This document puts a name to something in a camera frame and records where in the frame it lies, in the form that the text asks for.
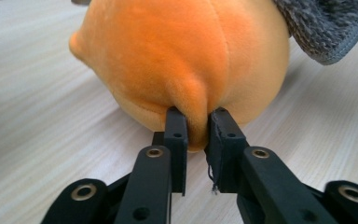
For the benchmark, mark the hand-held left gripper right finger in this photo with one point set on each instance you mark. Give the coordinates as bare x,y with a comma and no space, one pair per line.
227,155

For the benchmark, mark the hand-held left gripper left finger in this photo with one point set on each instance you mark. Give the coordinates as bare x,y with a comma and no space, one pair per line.
175,149

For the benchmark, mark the orange plush toy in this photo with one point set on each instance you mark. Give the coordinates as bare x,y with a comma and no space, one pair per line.
174,56

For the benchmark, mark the grey towel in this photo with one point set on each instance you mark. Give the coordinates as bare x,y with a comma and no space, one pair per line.
326,28

